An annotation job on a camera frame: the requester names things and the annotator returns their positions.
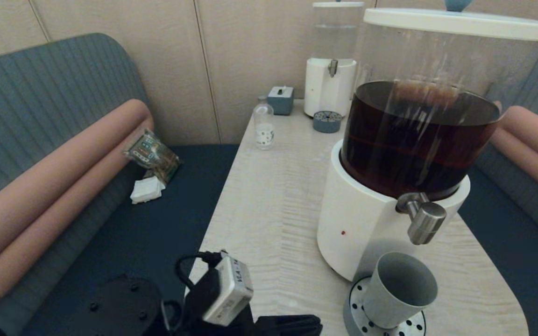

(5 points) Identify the small clear water dispenser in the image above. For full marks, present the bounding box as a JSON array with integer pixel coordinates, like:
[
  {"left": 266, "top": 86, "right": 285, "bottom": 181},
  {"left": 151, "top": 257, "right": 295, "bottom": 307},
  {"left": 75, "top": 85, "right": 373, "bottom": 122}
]
[{"left": 304, "top": 6, "right": 364, "bottom": 119}]

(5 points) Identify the small white dispenser lid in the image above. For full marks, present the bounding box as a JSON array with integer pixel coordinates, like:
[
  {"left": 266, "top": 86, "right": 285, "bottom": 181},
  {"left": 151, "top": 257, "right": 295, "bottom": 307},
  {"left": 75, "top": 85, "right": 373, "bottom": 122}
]
[{"left": 312, "top": 0, "right": 365, "bottom": 8}]

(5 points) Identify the grey plastic cup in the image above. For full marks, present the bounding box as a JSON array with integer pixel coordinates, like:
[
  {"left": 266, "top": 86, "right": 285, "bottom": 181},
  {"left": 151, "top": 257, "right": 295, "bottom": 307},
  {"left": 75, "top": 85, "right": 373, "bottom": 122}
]
[{"left": 362, "top": 252, "right": 439, "bottom": 329}]

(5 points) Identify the clear plastic bottle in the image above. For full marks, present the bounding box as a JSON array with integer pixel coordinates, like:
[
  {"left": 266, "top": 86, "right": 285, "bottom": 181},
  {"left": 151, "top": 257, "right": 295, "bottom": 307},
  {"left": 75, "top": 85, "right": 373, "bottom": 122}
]
[{"left": 253, "top": 95, "right": 275, "bottom": 150}]

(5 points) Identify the green snack packet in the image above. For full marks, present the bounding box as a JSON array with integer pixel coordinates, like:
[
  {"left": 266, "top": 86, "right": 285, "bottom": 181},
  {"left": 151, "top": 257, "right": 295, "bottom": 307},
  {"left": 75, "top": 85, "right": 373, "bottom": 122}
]
[{"left": 123, "top": 129, "right": 182, "bottom": 183}]

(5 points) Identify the large white dispenser lid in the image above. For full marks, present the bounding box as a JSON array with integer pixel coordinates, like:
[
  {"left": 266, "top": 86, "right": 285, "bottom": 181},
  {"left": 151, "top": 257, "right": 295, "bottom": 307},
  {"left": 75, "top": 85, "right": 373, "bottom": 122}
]
[{"left": 363, "top": 0, "right": 538, "bottom": 42}]

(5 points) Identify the white folded napkin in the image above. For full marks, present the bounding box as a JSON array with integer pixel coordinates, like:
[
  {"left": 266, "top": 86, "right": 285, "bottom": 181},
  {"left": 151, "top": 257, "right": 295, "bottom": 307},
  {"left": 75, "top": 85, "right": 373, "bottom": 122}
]
[{"left": 130, "top": 176, "right": 166, "bottom": 204}]

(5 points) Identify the blue-grey square box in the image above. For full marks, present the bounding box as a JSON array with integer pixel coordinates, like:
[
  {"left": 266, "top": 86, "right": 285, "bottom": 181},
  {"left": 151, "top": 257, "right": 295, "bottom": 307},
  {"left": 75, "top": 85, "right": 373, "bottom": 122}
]
[{"left": 268, "top": 86, "right": 294, "bottom": 116}]

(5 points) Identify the large metal dispenser tap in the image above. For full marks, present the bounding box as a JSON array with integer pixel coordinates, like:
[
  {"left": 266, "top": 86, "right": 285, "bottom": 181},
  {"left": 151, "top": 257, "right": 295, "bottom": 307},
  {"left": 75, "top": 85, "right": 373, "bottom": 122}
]
[{"left": 395, "top": 192, "right": 447, "bottom": 245}]

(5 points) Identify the small blue perforated drip tray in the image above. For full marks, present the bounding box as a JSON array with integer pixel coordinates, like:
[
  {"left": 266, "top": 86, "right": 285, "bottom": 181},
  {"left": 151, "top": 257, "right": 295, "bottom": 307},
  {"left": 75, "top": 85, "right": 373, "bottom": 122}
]
[{"left": 312, "top": 111, "right": 343, "bottom": 134}]

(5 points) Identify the teal sofa bench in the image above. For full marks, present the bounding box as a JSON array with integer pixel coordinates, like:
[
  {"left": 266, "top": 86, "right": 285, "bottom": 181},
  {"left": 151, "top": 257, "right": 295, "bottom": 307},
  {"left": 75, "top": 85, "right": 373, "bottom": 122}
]
[
  {"left": 456, "top": 38, "right": 538, "bottom": 336},
  {"left": 0, "top": 33, "right": 241, "bottom": 336}
]

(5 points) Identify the large dark tea dispenser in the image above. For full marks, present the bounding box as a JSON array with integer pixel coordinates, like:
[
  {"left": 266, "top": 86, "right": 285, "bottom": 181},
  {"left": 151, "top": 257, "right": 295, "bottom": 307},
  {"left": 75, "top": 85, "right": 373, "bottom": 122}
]
[{"left": 317, "top": 21, "right": 538, "bottom": 284}]

